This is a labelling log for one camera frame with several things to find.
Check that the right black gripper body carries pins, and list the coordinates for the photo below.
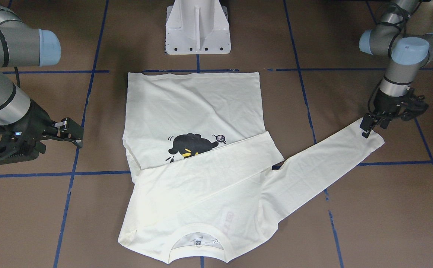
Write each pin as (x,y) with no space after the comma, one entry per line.
(36,121)

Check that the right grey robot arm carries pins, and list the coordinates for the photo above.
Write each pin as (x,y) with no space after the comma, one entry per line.
(21,45)

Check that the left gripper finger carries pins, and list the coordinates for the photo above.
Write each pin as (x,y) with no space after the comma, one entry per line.
(368,124)

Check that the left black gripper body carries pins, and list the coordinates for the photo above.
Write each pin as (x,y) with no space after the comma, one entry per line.
(387,104)

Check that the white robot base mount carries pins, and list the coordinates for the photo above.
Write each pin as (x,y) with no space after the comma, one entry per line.
(197,27)

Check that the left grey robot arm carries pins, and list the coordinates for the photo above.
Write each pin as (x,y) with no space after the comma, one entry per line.
(407,53)

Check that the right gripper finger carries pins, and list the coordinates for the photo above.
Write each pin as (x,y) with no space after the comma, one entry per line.
(68,130)

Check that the cream long-sleeve cat shirt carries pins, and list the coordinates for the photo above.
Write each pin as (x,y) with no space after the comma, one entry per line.
(208,177)

